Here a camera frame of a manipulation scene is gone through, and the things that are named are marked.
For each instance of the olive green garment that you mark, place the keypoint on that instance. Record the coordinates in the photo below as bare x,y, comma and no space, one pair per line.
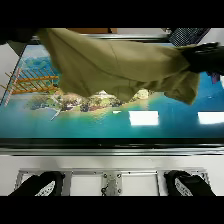
116,66

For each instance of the silver frame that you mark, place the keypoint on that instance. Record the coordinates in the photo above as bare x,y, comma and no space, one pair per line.
113,152

